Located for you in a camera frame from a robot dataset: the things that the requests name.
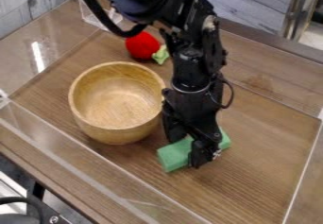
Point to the clear acrylic front panel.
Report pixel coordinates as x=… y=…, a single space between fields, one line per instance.
x=92 y=184

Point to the clear acrylic corner bracket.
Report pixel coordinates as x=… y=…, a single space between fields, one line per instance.
x=91 y=18

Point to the background metal table leg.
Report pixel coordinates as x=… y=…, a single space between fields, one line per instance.
x=298 y=18

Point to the green rectangular block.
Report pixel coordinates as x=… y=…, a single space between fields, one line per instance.
x=174 y=155

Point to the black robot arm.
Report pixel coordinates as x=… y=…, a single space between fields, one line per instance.
x=190 y=32

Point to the red plush strawberry toy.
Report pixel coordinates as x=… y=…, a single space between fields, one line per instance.
x=143 y=47

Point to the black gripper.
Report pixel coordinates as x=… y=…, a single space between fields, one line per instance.
x=190 y=114

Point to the black metal table frame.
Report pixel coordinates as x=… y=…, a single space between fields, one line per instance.
x=20 y=209

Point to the brown wooden bowl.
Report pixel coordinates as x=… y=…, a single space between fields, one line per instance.
x=115 y=100

